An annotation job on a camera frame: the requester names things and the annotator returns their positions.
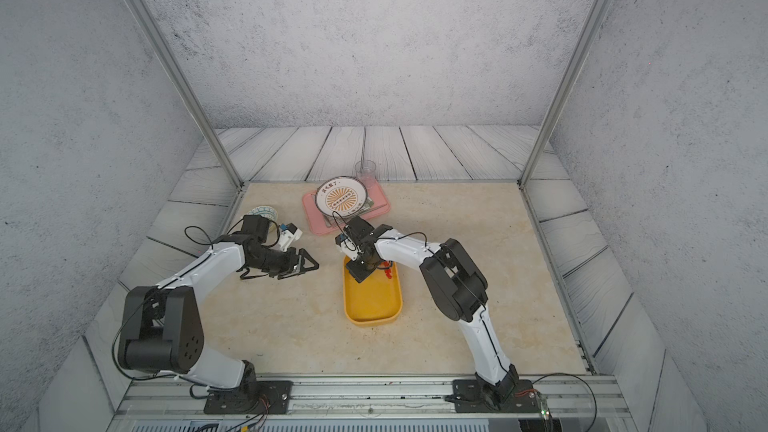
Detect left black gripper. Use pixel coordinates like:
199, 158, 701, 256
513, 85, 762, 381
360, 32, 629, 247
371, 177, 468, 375
249, 247, 320, 279

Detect yellow plastic storage box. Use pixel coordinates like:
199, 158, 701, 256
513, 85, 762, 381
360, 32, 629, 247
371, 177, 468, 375
343, 262, 403, 327

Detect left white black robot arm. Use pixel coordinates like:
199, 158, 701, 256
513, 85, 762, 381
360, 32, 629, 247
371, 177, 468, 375
112, 215, 320, 391

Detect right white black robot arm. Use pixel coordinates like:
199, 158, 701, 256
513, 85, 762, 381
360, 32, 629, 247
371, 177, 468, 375
335, 217, 519, 411

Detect pink plastic tray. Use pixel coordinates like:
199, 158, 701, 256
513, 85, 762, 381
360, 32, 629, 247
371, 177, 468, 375
302, 176, 391, 236

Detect white plate orange sunburst pattern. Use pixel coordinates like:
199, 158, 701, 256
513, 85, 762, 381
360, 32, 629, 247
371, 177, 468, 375
315, 176, 368, 218

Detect small patterned bowl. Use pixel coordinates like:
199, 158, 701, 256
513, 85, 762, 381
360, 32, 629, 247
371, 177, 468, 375
246, 205, 278, 222

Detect clear plastic cup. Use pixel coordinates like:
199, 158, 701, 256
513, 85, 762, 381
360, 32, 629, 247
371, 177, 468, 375
355, 159, 377, 188

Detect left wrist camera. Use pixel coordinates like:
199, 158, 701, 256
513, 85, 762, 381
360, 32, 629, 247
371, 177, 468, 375
277, 223, 303, 252

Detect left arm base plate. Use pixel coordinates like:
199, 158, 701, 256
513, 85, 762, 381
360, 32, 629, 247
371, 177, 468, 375
203, 380, 293, 415

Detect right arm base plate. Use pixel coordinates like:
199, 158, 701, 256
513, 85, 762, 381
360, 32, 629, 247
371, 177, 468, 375
445, 378, 542, 414

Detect aluminium front rail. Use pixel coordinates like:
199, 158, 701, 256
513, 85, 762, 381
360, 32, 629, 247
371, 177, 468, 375
109, 374, 637, 431

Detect left aluminium frame post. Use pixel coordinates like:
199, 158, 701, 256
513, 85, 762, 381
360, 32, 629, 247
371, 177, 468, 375
123, 0, 245, 191

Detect aluminium frame post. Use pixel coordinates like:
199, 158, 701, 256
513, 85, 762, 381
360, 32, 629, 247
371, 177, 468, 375
518, 0, 611, 190
123, 0, 245, 191

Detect right aluminium frame post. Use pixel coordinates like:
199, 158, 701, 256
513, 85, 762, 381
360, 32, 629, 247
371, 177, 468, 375
518, 0, 611, 190

